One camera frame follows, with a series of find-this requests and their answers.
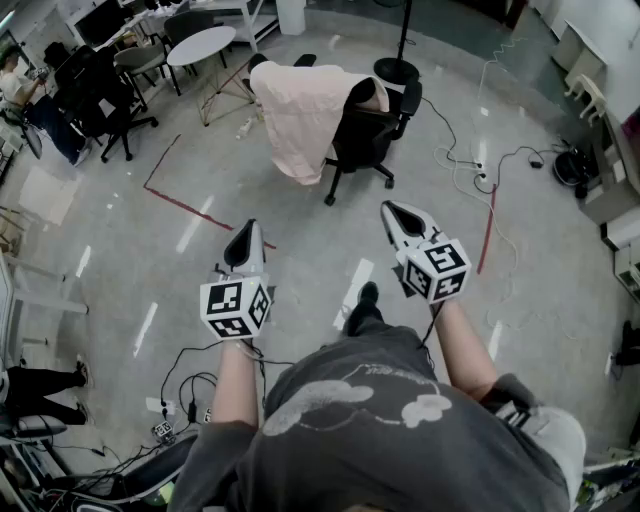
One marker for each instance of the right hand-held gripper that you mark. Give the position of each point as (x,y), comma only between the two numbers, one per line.
(437,270)

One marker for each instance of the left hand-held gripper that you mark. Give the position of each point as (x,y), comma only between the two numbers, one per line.
(235,305)

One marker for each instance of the black office chair with armrests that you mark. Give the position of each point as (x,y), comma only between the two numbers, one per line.
(365,140)

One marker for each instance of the pale pink clothes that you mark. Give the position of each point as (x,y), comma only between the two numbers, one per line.
(300,115)

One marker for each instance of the person's right forearm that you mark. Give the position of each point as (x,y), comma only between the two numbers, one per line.
(465,350)

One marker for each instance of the person's left forearm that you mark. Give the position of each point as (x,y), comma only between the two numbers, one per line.
(235,380)

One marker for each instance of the black mesh office chair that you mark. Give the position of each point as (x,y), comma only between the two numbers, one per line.
(95,90)

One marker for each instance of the dark grey shell chair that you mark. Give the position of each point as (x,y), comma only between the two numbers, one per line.
(187,22)

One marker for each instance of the person's black shoe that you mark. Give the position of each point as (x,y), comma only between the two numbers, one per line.
(368,292)

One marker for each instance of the white power strip with plugs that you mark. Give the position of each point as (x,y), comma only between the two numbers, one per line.
(481,175)

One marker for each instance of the person's dark trouser leg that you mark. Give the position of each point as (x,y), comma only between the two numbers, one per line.
(365,320)

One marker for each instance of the small white power strip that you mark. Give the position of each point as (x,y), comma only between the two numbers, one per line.
(245,127)

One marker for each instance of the black floor fan stand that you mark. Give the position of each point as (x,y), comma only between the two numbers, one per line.
(397,67)

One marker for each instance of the black power adapter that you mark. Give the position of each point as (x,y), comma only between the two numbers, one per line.
(192,411)

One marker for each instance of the round black floor device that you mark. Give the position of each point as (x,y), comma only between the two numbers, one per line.
(575,167)

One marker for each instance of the flat white power strip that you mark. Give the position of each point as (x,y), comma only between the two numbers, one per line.
(160,406)

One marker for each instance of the small black-white patterned cube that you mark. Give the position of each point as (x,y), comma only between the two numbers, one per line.
(163,432)

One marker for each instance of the person's grey printed shirt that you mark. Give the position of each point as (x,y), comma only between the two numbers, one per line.
(380,450)

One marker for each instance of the black white curved machine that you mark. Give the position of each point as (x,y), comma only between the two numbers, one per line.
(150,470)

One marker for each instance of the white waste bin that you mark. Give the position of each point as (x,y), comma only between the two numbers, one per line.
(290,15)

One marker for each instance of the white cabinet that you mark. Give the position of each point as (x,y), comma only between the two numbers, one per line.
(580,50)

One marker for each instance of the white side table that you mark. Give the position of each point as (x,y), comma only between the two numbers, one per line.
(240,6)

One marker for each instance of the black monitor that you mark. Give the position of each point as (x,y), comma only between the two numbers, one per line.
(102,20)

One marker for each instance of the white desk frame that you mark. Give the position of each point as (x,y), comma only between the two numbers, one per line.
(35,297)

